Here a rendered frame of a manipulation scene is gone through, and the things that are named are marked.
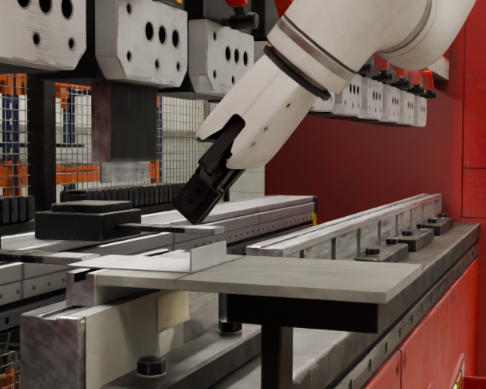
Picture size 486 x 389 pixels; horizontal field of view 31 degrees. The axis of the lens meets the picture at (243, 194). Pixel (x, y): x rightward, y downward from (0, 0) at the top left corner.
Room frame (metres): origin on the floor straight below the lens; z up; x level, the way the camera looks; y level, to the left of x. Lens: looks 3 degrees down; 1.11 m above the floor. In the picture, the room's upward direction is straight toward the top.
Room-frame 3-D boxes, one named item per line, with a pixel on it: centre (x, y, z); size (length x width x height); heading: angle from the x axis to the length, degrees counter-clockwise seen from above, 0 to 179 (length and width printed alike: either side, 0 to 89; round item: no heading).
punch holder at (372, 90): (1.78, -0.23, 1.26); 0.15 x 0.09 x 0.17; 159
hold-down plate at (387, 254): (1.79, -0.29, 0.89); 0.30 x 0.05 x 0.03; 159
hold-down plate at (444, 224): (2.54, -0.57, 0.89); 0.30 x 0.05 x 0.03; 159
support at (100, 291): (0.84, 0.11, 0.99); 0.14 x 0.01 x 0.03; 159
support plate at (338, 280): (0.81, -0.02, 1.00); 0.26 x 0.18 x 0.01; 69
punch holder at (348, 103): (1.59, -0.16, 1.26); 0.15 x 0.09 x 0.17; 159
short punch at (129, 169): (0.87, 0.12, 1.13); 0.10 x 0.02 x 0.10; 159
